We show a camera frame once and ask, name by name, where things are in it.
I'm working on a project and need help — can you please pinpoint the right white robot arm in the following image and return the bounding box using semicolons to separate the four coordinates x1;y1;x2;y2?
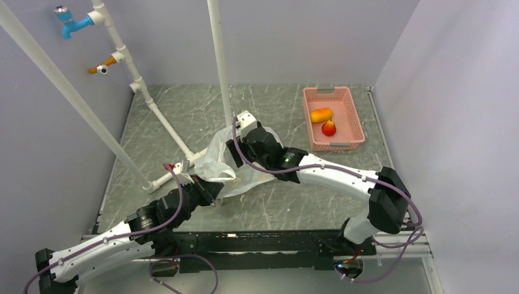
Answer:
226;127;411;254

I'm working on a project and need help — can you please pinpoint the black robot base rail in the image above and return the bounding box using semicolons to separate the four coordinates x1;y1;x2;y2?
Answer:
148;229;376;273

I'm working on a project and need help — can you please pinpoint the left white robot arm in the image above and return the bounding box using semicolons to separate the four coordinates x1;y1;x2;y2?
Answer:
35;176;224;293

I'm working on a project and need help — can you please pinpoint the silver open-end wrench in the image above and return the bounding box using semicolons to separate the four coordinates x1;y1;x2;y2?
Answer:
212;198;223;207

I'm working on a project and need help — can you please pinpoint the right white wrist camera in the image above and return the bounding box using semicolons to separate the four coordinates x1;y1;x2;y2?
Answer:
237;110;258;134

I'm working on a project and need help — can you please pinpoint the blue plastic faucet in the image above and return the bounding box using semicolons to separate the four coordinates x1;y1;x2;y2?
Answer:
54;6;95;40

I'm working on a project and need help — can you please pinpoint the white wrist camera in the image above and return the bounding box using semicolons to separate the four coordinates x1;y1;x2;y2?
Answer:
237;110;258;134
162;160;190;181

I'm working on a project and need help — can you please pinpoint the purple cable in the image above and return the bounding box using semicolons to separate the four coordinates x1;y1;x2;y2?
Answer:
231;116;425;249
23;164;184;294

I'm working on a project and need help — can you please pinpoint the pink plastic basket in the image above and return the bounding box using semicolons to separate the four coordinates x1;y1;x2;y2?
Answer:
303;86;365;151

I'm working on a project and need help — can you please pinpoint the orange plastic faucet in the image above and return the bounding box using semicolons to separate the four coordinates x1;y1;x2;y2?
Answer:
88;56;118;75

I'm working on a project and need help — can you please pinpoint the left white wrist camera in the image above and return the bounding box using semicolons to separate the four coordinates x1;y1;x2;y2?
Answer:
162;160;190;181

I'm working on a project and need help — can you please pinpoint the white PVC pipe frame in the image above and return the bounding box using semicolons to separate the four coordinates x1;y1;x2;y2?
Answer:
0;0;237;194

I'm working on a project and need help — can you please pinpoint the red fake fruit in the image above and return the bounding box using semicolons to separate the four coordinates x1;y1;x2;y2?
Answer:
321;119;337;137

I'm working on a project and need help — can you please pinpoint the orange fake fruit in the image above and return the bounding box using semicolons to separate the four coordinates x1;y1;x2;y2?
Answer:
310;108;333;124

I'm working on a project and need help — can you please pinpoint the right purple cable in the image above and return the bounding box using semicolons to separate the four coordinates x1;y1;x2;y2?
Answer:
231;116;425;249

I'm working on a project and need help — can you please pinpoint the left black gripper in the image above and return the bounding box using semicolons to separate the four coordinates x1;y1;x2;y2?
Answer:
171;173;224;228

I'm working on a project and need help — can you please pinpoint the white plastic bag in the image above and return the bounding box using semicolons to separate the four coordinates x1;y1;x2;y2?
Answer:
193;126;275;199

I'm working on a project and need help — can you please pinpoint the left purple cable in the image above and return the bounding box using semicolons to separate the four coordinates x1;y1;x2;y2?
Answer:
23;164;184;294

